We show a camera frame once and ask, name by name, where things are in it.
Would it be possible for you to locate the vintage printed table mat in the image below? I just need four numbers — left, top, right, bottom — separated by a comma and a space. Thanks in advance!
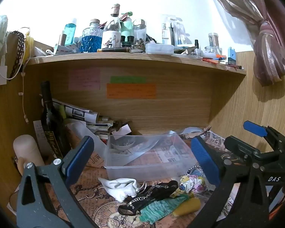
68, 129, 239, 228

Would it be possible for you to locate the teal green cloth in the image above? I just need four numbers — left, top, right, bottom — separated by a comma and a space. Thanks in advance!
139, 194, 190, 224

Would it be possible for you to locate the light blue plastic bottle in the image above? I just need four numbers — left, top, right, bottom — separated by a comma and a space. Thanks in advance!
64, 18, 78, 46

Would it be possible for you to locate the white sock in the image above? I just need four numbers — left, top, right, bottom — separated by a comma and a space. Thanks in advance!
98, 178, 139, 202

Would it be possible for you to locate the orange pen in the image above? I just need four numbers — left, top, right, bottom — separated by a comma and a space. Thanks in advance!
202, 57, 226, 65

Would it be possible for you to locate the patterned lace band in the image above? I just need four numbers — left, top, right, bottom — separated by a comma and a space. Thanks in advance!
9, 30, 26, 79

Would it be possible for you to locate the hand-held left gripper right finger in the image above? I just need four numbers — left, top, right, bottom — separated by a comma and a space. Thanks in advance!
188, 136, 269, 228

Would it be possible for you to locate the black white hair tie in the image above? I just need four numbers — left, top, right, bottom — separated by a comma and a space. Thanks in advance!
187, 165, 204, 177

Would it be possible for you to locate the beige cylinder tumbler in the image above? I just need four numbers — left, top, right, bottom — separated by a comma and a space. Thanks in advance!
13, 135, 44, 167

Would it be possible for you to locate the black chain belt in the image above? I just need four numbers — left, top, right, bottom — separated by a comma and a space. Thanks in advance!
118, 180, 179, 216

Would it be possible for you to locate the clear plastic packaging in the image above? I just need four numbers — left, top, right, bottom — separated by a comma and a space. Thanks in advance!
161, 15, 188, 46

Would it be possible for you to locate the green sticky note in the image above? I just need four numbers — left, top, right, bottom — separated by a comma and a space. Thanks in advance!
110, 76, 147, 84

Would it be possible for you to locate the dark wine bottle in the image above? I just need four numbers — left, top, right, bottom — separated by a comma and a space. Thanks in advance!
40, 81, 69, 159

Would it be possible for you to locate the clear plastic container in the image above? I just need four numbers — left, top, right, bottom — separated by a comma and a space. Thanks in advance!
104, 131, 200, 180

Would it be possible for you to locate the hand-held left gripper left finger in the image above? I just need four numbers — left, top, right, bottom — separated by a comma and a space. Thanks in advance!
16, 136, 98, 228

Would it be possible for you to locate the orange sticky note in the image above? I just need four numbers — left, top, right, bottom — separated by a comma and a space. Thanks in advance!
106, 83, 156, 99

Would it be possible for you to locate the small white bowl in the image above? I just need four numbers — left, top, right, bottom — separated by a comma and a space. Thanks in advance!
111, 140, 135, 152

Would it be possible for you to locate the brown tube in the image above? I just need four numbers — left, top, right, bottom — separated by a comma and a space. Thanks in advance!
97, 47, 131, 53

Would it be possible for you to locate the clear lidded plastic box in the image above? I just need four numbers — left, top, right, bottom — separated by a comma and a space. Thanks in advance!
145, 43, 175, 54

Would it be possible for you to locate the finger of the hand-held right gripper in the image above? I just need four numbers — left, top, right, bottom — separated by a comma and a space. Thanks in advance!
224, 136, 262, 162
243, 121, 285, 151

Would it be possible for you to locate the pink sticky note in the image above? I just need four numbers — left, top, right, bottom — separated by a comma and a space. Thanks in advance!
69, 68, 101, 90

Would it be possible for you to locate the green spray bottle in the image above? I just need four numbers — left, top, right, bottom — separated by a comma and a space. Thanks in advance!
120, 11, 134, 37

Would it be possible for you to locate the glass jar with silver lid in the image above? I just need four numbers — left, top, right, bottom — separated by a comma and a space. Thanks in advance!
132, 19, 147, 46

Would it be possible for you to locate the cartoon printed cloth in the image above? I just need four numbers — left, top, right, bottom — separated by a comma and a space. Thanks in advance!
170, 174, 206, 198

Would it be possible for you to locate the clear labelled glass bottle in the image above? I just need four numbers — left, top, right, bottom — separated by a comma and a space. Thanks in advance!
102, 3, 122, 49

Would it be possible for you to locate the white power adapter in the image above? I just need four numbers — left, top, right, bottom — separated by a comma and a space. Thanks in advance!
0, 59, 8, 86

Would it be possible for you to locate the pile of newspapers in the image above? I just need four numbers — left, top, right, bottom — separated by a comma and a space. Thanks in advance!
39, 94, 124, 145

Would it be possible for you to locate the crystal bottle with blue liquid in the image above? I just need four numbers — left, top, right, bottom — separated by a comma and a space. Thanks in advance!
82, 19, 103, 53

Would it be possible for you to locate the wooden desk shelf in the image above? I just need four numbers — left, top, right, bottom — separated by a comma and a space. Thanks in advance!
0, 32, 285, 219

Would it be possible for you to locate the pink curtain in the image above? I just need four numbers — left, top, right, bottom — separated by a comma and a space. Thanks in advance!
203, 0, 285, 86

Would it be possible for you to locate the yellow cloth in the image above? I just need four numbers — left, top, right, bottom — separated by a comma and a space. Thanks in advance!
173, 198, 202, 217

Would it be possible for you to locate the small blue box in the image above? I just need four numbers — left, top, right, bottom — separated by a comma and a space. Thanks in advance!
228, 47, 236, 65

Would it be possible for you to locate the white charging cable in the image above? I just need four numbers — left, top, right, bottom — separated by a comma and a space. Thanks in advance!
0, 27, 31, 124

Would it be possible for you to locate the glass jar with black lid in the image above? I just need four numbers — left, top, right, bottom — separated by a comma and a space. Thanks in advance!
208, 33, 220, 51

